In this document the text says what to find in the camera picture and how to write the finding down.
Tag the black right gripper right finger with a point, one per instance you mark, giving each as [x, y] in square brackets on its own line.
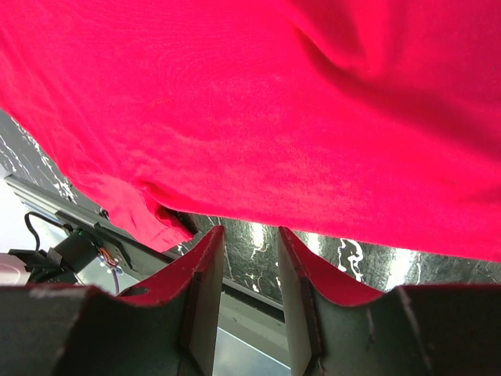
[339, 326]

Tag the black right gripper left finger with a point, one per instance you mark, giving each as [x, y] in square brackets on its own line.
[163, 325]

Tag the pink red t-shirt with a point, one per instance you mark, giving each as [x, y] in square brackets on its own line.
[376, 121]

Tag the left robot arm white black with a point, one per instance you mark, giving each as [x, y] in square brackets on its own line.
[62, 263]

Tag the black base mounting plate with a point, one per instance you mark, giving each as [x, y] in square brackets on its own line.
[135, 259]

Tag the aluminium frame rail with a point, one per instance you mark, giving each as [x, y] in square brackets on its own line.
[251, 328]

